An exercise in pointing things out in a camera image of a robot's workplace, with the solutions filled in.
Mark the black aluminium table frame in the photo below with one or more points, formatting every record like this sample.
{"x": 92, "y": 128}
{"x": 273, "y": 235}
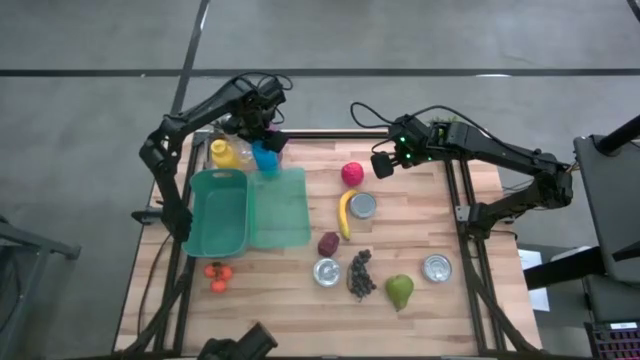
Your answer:
{"x": 340, "y": 134}

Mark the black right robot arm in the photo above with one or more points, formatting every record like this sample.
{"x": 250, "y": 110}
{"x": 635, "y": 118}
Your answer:
{"x": 500, "y": 150}

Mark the red round fruit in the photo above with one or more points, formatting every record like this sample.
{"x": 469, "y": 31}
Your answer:
{"x": 352, "y": 174}

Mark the purple lit keyboard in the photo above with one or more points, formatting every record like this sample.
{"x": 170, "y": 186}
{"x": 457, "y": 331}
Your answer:
{"x": 615, "y": 342}

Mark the teal plastic bin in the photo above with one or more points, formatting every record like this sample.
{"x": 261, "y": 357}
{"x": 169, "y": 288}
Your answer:
{"x": 220, "y": 215}

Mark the labelled tuna can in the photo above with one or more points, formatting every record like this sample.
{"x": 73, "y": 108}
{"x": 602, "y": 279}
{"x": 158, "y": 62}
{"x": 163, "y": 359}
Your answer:
{"x": 326, "y": 272}

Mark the small green potted plant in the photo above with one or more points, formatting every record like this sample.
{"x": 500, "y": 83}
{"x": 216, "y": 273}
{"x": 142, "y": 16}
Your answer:
{"x": 447, "y": 120}

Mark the translucent teal plastic tray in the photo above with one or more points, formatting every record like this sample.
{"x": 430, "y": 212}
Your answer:
{"x": 280, "y": 210}

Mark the black device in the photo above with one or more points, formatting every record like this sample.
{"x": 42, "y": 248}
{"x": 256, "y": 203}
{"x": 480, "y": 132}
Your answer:
{"x": 240, "y": 345}

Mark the silver can with green label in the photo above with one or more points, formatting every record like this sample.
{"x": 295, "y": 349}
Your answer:
{"x": 363, "y": 206}

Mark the black equipment cart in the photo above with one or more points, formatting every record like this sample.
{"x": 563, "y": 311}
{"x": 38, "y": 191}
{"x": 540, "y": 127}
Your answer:
{"x": 610, "y": 200}

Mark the yellow banana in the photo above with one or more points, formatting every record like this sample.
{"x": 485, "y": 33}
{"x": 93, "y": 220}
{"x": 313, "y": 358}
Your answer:
{"x": 343, "y": 215}

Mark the white paper sheet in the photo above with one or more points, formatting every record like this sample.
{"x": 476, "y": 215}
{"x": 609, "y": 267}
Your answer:
{"x": 532, "y": 280}

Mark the dark purple grape bunch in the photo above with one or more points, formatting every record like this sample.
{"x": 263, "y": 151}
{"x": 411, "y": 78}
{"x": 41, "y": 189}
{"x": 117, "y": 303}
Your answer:
{"x": 361, "y": 275}

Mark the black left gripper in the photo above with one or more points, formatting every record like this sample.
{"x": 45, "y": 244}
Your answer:
{"x": 255, "y": 110}

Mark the blue plastic water bottle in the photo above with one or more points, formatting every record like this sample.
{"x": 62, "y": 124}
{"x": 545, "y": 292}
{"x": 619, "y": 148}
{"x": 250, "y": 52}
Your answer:
{"x": 265, "y": 159}

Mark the green pear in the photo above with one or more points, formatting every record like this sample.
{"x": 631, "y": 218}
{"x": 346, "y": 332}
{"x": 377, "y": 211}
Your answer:
{"x": 399, "y": 291}

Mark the red tomato cluster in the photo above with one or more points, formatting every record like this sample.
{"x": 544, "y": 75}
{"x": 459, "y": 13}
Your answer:
{"x": 218, "y": 274}

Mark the yellow plastic water bottle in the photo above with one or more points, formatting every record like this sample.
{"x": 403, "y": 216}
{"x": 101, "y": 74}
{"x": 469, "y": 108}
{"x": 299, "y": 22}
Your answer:
{"x": 224, "y": 155}

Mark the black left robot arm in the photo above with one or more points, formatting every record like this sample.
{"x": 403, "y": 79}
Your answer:
{"x": 170, "y": 130}

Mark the dark metal stand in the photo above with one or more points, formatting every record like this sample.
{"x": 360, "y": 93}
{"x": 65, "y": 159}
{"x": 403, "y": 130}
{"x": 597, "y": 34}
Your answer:
{"x": 30, "y": 250}

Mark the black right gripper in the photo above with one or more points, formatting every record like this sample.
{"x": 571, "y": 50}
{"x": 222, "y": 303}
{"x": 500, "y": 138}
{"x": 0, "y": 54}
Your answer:
{"x": 415, "y": 142}

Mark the silver food can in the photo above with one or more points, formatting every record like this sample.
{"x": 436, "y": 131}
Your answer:
{"x": 436, "y": 268}

